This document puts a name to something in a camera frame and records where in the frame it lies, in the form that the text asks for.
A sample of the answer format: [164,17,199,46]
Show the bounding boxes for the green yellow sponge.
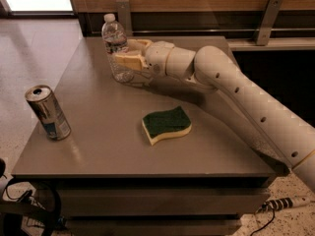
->
[142,106,192,146]

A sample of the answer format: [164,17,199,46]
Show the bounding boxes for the metal bracket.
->
[254,0,283,46]
[116,0,133,36]

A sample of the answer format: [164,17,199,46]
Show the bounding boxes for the right metal bracket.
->
[254,0,283,46]

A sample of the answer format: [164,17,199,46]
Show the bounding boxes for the black power cable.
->
[249,204,277,236]

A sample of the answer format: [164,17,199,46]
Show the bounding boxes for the silver blue drink can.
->
[25,85,71,141]

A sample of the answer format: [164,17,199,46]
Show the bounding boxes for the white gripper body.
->
[145,41,174,77]

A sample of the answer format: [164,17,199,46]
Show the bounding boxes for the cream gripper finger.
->
[127,39,153,54]
[114,51,147,71]

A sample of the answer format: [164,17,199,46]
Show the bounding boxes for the clear plastic water bottle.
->
[101,14,134,83]

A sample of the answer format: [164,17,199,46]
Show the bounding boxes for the grey drawer cabinet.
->
[13,38,283,236]

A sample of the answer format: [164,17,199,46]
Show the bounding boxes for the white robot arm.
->
[112,39,315,191]

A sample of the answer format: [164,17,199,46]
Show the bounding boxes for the white power strip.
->
[256,195,312,214]

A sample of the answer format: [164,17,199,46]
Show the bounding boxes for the left metal bracket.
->
[116,0,133,36]

